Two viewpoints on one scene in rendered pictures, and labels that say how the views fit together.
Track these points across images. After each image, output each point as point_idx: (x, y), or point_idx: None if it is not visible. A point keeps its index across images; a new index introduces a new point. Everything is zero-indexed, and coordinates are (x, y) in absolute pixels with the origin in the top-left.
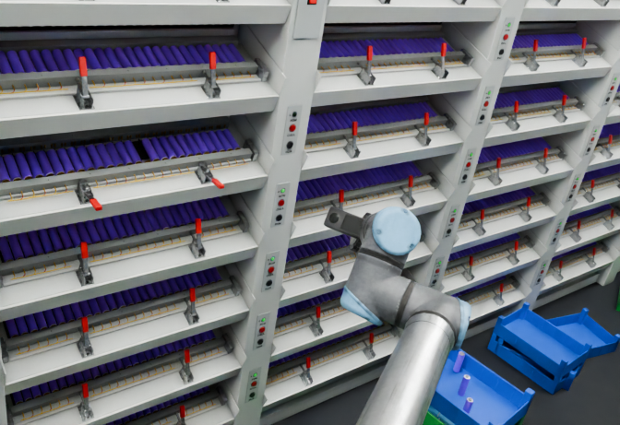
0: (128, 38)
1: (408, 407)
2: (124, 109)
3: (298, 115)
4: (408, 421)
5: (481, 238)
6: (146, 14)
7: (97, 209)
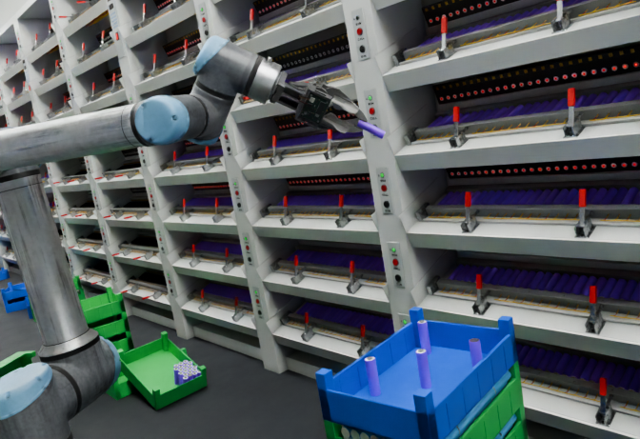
0: None
1: (42, 123)
2: (261, 35)
3: (361, 18)
4: (32, 127)
5: None
6: None
7: (243, 98)
